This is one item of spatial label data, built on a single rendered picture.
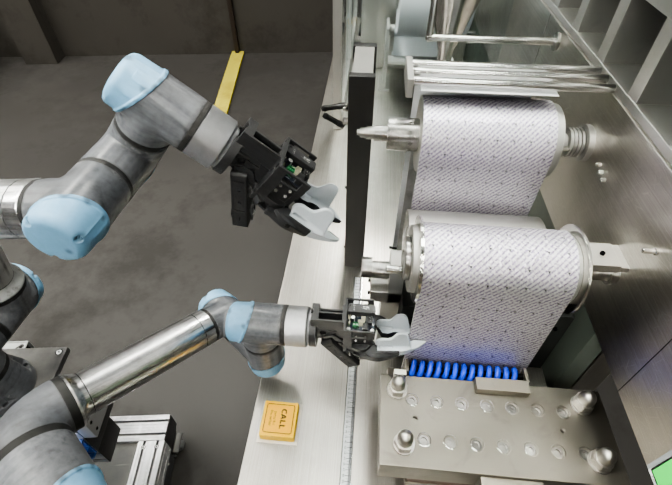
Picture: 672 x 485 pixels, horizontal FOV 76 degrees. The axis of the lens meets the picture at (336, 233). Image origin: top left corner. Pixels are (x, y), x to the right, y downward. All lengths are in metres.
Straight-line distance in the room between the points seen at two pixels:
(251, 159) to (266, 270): 1.80
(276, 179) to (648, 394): 0.60
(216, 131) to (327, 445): 0.64
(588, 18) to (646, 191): 0.45
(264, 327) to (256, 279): 1.56
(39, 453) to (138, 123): 0.47
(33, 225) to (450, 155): 0.64
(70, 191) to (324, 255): 0.78
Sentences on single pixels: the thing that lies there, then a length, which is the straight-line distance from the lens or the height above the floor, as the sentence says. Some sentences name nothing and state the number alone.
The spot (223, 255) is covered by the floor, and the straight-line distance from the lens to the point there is 2.50.
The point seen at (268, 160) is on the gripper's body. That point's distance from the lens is 0.59.
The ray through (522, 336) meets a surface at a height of 1.14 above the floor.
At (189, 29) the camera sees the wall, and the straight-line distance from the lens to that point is 4.83.
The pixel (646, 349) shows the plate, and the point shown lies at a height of 1.24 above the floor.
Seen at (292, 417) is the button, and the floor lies 0.92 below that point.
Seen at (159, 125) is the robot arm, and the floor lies 1.52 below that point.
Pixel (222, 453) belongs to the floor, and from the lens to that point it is 1.94.
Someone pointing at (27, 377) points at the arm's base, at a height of 0.85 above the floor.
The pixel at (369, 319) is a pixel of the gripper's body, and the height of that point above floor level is 1.15.
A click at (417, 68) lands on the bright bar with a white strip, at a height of 1.46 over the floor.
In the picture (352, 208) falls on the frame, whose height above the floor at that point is 1.11.
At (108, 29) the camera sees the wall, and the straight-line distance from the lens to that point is 5.08.
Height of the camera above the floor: 1.80
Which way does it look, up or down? 45 degrees down
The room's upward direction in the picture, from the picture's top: straight up
